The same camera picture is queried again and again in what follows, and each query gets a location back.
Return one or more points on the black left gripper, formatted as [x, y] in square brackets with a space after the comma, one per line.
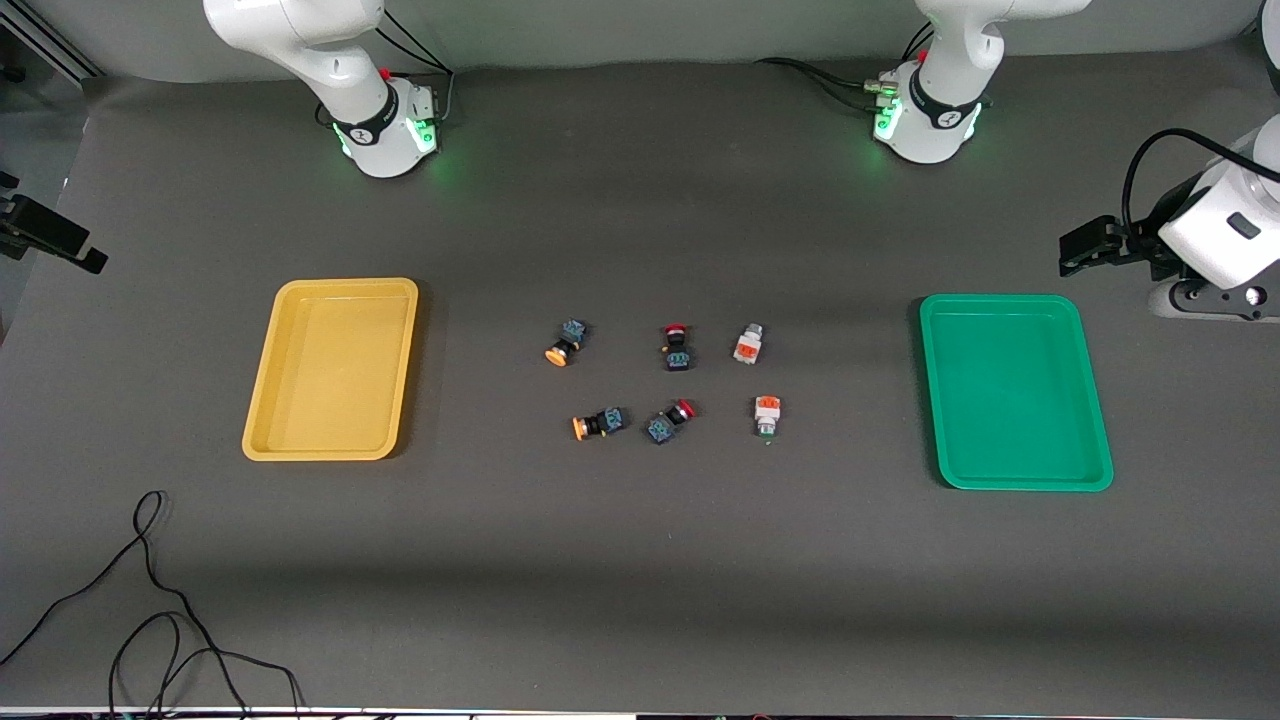
[1146, 243]

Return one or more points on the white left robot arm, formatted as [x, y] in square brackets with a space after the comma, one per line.
[940, 100]

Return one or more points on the green button white orange body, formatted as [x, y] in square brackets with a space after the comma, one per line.
[767, 413]
[747, 345]

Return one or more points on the yellow mushroom push button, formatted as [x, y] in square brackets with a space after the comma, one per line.
[564, 345]
[600, 423]

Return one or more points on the red mushroom push button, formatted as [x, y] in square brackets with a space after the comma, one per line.
[668, 422]
[677, 347]

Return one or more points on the aluminium frame rail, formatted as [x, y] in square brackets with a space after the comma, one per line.
[45, 35]

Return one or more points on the green plastic tray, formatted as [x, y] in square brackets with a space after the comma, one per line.
[1015, 395]

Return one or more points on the yellow plastic tray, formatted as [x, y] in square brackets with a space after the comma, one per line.
[335, 375]

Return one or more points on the dark grey table mat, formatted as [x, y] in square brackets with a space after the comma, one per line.
[640, 580]

